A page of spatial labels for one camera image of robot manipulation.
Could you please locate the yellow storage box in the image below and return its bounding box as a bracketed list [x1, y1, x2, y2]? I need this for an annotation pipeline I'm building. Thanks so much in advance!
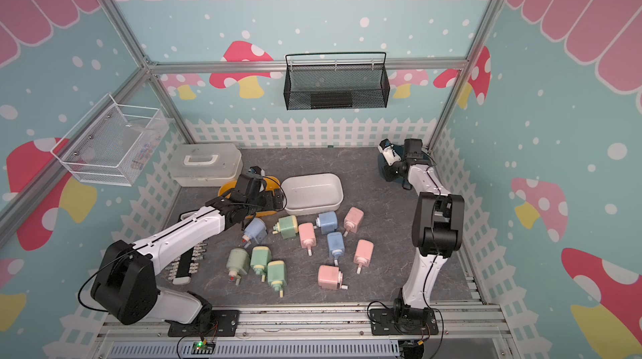
[218, 176, 285, 218]

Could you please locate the white storage box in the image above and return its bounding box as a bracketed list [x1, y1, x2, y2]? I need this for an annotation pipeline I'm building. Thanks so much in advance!
[282, 173, 344, 216]

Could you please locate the teal storage box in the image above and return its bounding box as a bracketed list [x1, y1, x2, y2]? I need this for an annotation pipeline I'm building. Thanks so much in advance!
[379, 143, 407, 182]

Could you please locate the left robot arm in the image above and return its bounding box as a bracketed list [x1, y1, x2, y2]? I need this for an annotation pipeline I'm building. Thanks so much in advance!
[86, 170, 287, 332]

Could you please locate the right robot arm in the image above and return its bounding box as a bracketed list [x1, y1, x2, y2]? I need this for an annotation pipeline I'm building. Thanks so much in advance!
[378, 138, 465, 327]

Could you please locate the blue sharpener left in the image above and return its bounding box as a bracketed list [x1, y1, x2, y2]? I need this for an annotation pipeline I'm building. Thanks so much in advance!
[242, 218, 267, 248]

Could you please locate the blue sharpener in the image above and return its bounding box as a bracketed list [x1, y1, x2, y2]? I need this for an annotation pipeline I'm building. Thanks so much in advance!
[315, 211, 339, 235]
[327, 231, 345, 266]
[242, 218, 267, 248]

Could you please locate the green sharpener upper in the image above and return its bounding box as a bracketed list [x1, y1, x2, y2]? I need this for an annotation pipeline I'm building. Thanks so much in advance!
[273, 215, 299, 240]

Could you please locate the green sharpener middle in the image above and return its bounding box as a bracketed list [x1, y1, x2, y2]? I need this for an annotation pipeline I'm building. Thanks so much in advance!
[250, 245, 272, 282]

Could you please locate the pale green sharpener left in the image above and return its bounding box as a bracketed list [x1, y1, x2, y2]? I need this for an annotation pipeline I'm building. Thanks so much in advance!
[226, 247, 250, 285]

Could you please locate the translucent lidded case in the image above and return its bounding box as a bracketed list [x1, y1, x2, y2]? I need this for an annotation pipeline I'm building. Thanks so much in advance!
[168, 143, 243, 187]

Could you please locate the green sharpener bottom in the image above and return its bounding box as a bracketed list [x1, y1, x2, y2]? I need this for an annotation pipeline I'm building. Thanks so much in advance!
[267, 260, 287, 298]

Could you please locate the pink sharpener center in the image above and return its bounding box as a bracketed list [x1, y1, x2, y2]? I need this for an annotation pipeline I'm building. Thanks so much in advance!
[299, 223, 317, 256]

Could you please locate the pink sharpener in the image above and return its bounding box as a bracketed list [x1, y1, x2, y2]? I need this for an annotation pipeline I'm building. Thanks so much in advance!
[318, 265, 349, 290]
[343, 207, 364, 237]
[353, 240, 375, 275]
[299, 223, 317, 256]

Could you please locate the pink sharpener upper right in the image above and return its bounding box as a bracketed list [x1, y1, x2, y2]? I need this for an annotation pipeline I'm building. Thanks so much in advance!
[343, 207, 364, 237]

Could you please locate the blue sharpener upper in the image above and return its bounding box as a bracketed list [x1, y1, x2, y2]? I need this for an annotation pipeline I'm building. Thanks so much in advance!
[315, 211, 339, 235]

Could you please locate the black tool rack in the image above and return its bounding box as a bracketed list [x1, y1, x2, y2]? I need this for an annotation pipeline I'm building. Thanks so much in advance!
[168, 242, 207, 285]

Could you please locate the blue sharpener center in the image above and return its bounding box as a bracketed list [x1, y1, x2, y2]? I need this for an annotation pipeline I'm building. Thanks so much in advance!
[327, 231, 345, 266]

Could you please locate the pink sharpener bottom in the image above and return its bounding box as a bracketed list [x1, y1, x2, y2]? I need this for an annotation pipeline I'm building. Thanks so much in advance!
[318, 265, 349, 290]

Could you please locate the green circuit board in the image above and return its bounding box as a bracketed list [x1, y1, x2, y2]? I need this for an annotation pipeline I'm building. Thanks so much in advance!
[190, 341, 216, 355]

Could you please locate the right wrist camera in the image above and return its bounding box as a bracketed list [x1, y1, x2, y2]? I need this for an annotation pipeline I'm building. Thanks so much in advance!
[378, 138, 401, 166]

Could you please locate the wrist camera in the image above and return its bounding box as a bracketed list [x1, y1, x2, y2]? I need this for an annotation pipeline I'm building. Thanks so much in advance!
[249, 166, 265, 178]
[378, 138, 401, 166]

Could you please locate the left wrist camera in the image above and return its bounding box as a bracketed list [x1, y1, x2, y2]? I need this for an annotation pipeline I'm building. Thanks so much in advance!
[249, 166, 265, 178]

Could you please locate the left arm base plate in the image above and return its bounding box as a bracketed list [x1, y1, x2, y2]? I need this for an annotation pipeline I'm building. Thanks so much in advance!
[167, 310, 240, 338]

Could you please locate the black wire mesh basket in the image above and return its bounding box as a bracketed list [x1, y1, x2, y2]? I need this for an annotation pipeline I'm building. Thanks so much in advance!
[284, 51, 391, 110]

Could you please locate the aluminium rail frame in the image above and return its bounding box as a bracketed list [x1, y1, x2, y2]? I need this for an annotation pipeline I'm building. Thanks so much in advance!
[88, 301, 519, 358]

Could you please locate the white wire mesh basket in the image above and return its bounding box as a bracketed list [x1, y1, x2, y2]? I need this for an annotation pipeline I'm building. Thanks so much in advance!
[50, 94, 170, 187]

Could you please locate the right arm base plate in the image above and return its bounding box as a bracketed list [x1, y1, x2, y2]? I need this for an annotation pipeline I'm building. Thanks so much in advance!
[367, 307, 440, 337]

